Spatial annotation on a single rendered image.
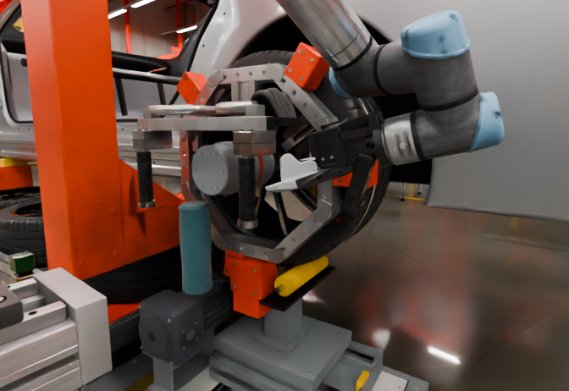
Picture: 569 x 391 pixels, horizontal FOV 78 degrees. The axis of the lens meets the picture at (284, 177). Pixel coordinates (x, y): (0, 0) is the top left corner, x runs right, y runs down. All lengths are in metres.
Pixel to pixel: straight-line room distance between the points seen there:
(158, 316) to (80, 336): 0.76
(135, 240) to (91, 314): 0.81
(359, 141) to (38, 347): 0.47
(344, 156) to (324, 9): 0.21
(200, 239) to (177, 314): 0.26
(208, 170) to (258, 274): 0.34
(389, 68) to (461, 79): 0.09
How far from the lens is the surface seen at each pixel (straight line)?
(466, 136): 0.53
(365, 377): 1.29
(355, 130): 0.56
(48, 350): 0.45
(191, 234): 1.02
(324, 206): 0.88
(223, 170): 0.86
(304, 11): 0.52
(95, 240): 1.17
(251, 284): 1.08
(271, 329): 1.32
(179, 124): 0.89
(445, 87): 0.50
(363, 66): 0.56
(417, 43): 0.49
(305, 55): 0.90
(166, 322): 1.19
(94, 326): 0.46
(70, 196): 1.12
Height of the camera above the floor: 0.96
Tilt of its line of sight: 8 degrees down
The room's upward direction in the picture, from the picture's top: straight up
